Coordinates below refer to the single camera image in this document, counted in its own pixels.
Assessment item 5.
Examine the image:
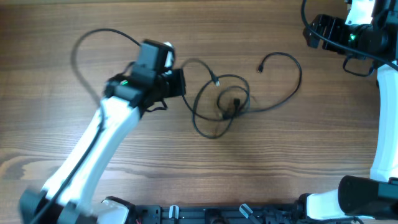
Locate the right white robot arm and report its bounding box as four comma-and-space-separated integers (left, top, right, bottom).
300, 1, 397, 222

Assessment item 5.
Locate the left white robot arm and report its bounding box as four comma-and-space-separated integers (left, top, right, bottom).
19, 40, 184, 223

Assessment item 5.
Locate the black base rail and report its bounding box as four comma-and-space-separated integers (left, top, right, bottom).
126, 203, 309, 224

